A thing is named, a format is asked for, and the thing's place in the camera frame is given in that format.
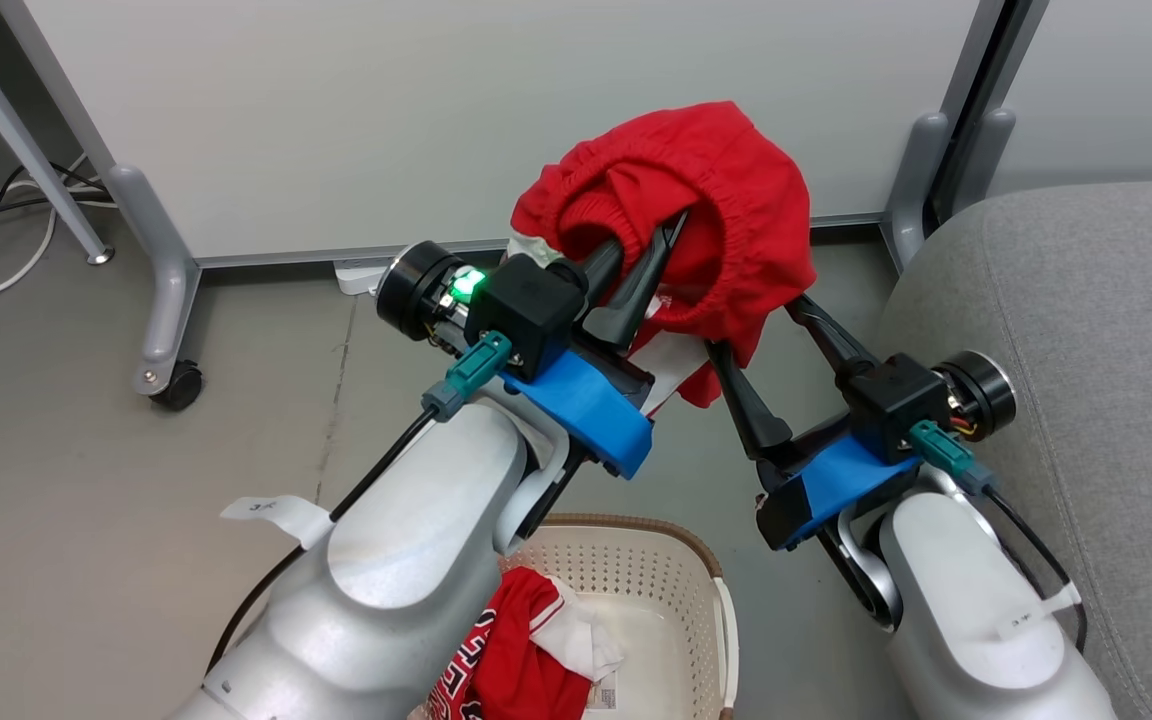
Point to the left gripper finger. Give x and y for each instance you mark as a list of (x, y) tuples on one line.
[(636, 290), (598, 265)]

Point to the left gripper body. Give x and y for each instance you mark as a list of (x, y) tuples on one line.
[(591, 410)]

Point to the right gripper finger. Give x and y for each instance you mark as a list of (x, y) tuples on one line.
[(831, 338), (748, 405)]

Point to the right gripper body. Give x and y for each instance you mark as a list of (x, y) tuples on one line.
[(836, 490)]

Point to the red shorts with white print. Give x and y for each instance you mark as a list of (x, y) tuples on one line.
[(736, 200)]

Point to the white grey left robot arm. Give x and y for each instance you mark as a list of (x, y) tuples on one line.
[(416, 530)]

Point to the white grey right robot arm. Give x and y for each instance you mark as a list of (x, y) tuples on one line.
[(956, 620)]

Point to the cream perforated laundry basket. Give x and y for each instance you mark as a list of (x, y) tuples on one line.
[(656, 590)]

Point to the large white partition panel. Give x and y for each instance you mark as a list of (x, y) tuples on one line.
[(436, 120)]

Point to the white garment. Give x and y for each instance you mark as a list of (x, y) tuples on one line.
[(581, 640)]

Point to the white power strip under partition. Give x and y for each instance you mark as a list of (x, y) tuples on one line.
[(361, 275)]

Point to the grey fabric sofa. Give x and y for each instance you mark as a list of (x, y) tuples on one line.
[(1086, 350)]

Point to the red jersey with white lettering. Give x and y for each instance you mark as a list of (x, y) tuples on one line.
[(516, 660)]

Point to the grey partition foot with caster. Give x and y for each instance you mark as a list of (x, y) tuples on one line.
[(168, 290)]

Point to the thin grey table leg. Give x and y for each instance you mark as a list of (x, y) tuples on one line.
[(6, 120)]

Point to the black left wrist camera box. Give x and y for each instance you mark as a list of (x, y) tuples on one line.
[(526, 310)]

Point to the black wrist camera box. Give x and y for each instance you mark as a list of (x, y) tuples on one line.
[(526, 310), (891, 400)]

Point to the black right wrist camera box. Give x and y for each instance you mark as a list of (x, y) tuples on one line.
[(891, 400)]

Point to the teal right camera connector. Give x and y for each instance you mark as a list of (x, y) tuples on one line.
[(946, 452)]

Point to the teal camera connector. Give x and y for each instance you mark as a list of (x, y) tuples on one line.
[(946, 452), (471, 375)]

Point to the teal left camera connector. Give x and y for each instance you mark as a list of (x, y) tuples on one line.
[(471, 375)]

